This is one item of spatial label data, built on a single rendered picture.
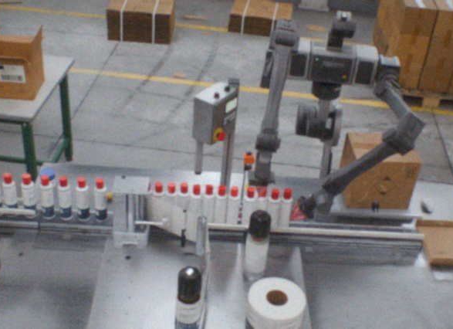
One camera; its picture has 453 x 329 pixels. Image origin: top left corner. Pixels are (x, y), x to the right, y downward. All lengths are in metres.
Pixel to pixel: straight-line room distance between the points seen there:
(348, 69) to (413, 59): 2.94
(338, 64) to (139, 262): 1.19
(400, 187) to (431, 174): 2.03
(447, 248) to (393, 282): 0.37
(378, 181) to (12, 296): 1.63
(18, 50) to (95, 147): 1.13
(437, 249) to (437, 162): 2.29
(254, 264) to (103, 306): 0.58
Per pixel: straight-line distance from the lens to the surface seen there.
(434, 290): 2.76
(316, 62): 2.84
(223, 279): 2.51
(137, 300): 2.42
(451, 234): 3.07
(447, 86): 5.95
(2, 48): 4.09
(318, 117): 2.97
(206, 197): 2.63
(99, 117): 5.22
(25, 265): 2.68
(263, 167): 2.23
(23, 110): 3.80
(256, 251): 2.42
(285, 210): 2.68
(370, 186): 2.96
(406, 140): 2.42
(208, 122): 2.46
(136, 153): 4.77
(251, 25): 6.83
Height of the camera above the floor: 2.64
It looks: 34 degrees down
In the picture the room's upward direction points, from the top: 5 degrees clockwise
